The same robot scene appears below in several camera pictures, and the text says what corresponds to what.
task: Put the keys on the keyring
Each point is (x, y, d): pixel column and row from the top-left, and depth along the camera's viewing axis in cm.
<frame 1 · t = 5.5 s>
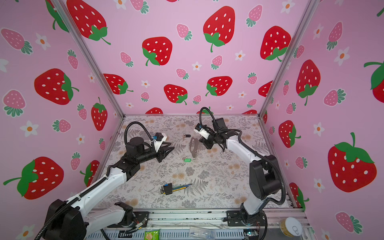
left hand: (171, 145, 77), fingers open
right hand: (200, 138, 88), fingers closed
green capped key: (187, 160, 97), on the table
small black key cap: (187, 135, 110), on the table

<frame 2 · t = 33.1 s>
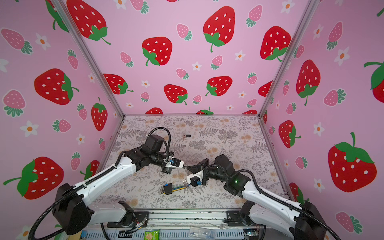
left hand: (184, 163, 73), fingers closed
right hand: (187, 163, 70), fingers closed
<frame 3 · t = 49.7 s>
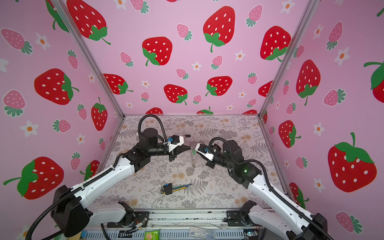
left hand: (189, 146, 69), fingers closed
right hand: (198, 148, 70), fingers closed
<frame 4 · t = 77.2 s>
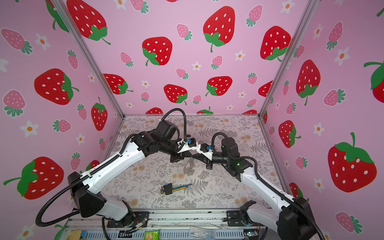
left hand: (191, 153, 71), fingers closed
right hand: (192, 155, 72), fingers closed
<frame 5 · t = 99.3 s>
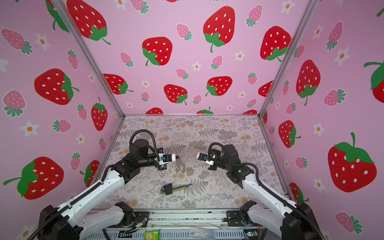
left hand: (177, 154, 73), fingers closed
right hand: (201, 152, 77), fingers closed
